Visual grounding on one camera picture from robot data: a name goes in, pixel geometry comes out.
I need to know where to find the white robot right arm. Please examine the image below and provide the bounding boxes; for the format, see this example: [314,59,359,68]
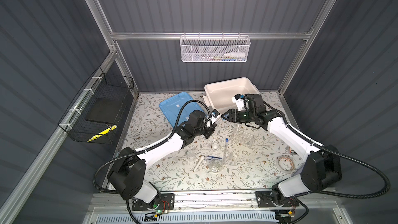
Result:
[221,94,342,206]

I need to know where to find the white bottle in basket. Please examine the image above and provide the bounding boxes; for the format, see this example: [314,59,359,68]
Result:
[223,52,246,59]

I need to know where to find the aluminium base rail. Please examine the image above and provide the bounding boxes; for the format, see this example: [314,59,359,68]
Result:
[90,188,338,214]

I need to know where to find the clear glass flask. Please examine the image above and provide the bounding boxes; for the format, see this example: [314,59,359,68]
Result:
[209,158,222,173]

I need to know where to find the white plastic storage box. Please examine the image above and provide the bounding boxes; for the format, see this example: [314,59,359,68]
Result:
[203,77,260,114]

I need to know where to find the blue plastic box lid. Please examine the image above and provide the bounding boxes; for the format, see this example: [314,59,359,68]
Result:
[159,92,207,127]

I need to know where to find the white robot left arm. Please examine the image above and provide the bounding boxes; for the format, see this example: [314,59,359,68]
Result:
[107,110,220,208]

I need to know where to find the blue tweezers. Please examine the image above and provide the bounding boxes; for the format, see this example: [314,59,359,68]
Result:
[203,156,222,160]

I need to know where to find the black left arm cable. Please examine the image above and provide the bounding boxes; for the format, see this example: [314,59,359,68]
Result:
[92,99,212,195]

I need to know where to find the round tape roll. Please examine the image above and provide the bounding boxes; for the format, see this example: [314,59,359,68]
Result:
[276,156,295,173]

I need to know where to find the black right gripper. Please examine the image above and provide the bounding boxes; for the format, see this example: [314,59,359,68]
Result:
[221,109,255,123]

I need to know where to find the black wire mesh basket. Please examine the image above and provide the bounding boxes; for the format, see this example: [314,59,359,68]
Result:
[58,67,135,145]

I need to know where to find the white wire mesh basket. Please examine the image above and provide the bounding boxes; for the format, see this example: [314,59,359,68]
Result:
[179,35,251,63]

